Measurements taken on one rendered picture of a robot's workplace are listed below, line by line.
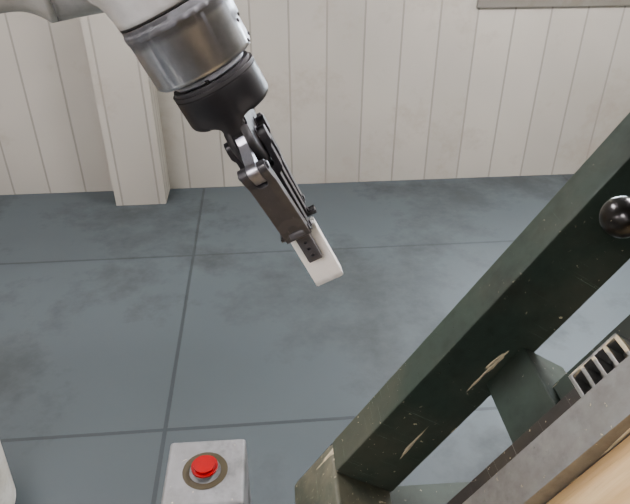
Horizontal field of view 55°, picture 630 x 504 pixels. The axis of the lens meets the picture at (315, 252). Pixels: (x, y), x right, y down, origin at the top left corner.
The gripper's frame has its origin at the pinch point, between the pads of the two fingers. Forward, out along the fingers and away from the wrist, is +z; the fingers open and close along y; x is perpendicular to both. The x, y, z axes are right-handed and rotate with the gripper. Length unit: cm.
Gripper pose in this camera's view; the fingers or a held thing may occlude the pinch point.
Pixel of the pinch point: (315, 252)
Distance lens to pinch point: 60.2
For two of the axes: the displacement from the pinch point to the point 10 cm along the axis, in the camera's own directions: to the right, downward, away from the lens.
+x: -9.0, 4.2, 1.6
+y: -1.0, -5.3, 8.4
